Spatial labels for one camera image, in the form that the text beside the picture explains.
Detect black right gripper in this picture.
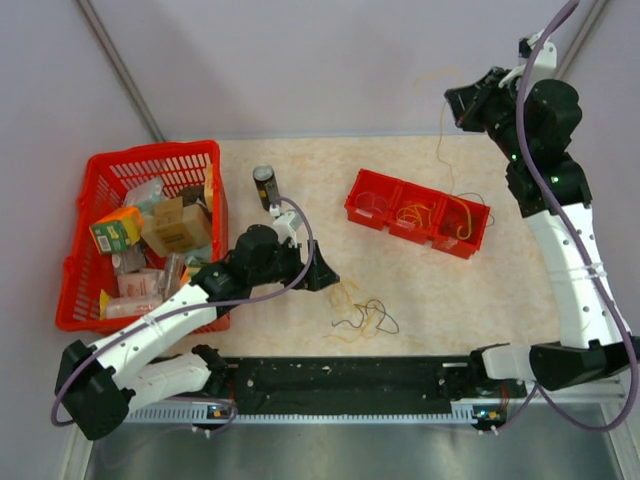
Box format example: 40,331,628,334
443,67,529,163

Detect pink wire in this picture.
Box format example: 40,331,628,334
355,189,391,216

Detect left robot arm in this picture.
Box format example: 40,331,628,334
50,225,340,440

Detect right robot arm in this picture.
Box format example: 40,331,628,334
444,68,639,396

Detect black drink can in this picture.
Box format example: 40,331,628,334
252,164,279,211

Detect red three-compartment bin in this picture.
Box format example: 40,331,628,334
344,169,491,260

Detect brown cardboard box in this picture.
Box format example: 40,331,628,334
141,197,212,257

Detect pink snack packet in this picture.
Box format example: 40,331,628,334
98,269,166,320

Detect red plastic shopping basket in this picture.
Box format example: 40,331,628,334
54,138,234,335

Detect green orange carton box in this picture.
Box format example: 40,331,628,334
89,206,144,255

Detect tangled wire bundle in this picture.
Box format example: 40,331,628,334
322,278,401,345

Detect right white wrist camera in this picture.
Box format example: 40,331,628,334
499,32,559,89

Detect white slotted cable duct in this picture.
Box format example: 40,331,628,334
124,402,506,426

